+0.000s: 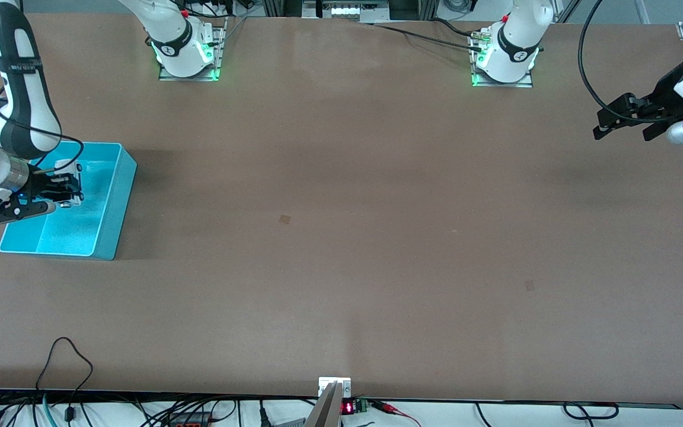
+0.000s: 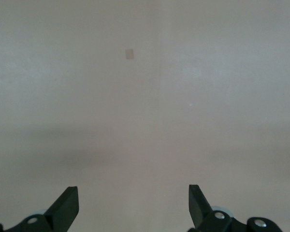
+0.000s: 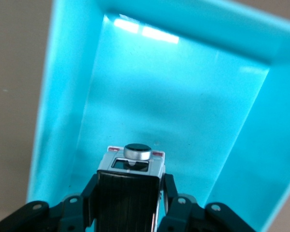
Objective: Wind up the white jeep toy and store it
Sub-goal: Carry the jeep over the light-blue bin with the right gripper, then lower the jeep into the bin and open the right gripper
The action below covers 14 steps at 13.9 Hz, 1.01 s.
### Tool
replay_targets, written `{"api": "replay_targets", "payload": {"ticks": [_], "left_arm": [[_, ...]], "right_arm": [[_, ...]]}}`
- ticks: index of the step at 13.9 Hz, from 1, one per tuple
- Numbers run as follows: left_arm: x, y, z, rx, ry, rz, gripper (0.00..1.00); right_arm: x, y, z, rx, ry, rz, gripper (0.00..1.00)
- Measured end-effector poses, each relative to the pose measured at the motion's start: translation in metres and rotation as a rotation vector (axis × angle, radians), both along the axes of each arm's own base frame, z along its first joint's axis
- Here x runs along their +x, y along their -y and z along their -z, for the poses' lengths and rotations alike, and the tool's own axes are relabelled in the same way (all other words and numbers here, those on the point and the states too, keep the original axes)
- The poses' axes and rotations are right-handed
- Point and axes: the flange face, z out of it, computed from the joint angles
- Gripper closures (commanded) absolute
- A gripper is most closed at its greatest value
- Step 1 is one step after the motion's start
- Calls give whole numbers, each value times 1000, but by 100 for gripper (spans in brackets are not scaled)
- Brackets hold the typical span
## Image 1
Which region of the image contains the orange connector block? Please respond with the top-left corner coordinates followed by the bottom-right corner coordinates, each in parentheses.
top-left (170, 411), bottom-right (215, 427)

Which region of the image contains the thin black table cable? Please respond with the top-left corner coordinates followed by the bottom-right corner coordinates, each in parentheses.
top-left (429, 18), bottom-right (480, 37)

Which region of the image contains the red clip wire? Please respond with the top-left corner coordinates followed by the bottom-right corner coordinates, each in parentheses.
top-left (370, 400), bottom-right (422, 427)

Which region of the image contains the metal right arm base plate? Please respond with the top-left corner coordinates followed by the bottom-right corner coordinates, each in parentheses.
top-left (158, 17), bottom-right (228, 82)

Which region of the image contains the turquoise plastic bin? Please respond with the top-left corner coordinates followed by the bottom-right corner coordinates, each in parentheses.
top-left (0, 141), bottom-right (138, 262)

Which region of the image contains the white toy jeep black roof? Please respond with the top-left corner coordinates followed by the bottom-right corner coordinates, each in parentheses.
top-left (51, 163), bottom-right (85, 209)

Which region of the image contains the black looped cable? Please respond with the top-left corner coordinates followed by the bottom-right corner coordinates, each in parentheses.
top-left (36, 336), bottom-right (94, 427)

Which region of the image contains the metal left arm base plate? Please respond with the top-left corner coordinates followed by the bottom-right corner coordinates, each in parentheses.
top-left (469, 28), bottom-right (535, 88)

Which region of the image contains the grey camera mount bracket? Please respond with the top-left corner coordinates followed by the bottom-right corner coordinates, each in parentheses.
top-left (303, 377), bottom-right (352, 427)

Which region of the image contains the thick black table cable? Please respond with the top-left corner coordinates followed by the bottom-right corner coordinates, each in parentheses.
top-left (371, 23), bottom-right (486, 50)

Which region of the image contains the black coiled cable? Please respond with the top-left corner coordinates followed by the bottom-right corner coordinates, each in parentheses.
top-left (563, 401), bottom-right (620, 420)

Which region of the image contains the long black right arm cable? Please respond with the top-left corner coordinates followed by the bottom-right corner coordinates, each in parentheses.
top-left (0, 86), bottom-right (85, 176)

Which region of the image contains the lit equipment rack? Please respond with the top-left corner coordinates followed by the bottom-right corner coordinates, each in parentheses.
top-left (301, 0), bottom-right (391, 23)

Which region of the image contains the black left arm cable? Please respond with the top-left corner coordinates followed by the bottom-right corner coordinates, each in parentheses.
top-left (577, 0), bottom-right (663, 125)

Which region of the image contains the teal cable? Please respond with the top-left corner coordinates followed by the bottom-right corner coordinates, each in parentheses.
top-left (41, 393), bottom-right (59, 427)

